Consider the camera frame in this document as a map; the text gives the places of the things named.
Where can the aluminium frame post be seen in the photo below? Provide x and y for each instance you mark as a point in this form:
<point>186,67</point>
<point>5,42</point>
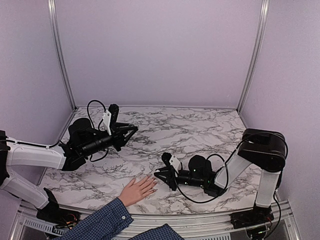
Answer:
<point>59,52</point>
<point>260,33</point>

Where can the right aluminium frame post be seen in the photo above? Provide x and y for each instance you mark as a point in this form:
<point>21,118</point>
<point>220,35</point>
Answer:
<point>260,33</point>

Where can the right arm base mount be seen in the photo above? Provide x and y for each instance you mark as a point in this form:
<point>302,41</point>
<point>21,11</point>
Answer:
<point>249,218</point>

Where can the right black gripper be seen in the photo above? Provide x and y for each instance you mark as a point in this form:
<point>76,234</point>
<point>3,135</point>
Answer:
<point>170,175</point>

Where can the left aluminium frame post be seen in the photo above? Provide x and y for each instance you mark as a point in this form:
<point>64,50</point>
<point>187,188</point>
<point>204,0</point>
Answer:
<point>59,52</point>

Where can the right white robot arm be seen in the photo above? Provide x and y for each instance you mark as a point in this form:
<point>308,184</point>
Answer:
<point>264,149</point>

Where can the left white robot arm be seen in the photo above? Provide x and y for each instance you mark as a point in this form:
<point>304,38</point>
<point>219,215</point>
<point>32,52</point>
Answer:
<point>84,141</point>

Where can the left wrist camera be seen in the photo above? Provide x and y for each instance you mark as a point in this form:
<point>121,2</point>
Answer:
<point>110,117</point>

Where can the blue checkered sleeve forearm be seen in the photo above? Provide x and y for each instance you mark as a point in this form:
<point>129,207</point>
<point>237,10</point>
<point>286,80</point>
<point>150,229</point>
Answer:
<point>103,224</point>

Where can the person's bare hand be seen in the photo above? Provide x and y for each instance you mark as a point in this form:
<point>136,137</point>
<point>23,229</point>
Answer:
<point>135,191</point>

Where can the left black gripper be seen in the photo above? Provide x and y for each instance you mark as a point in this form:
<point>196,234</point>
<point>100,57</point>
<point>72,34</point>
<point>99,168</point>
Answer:
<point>118,134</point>

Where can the blue checkered shirt body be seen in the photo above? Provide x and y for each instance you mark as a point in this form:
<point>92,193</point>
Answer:
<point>164,232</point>

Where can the front aluminium rail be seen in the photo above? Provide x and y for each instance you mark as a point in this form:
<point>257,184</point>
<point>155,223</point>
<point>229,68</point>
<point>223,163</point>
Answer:
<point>206,226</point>

